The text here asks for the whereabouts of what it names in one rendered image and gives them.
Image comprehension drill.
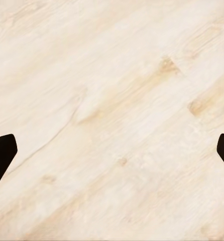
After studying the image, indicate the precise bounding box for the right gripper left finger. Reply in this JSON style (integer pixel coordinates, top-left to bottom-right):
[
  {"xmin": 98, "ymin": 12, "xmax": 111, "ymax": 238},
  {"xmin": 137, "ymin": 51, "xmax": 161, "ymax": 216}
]
[{"xmin": 0, "ymin": 134, "xmax": 18, "ymax": 180}]

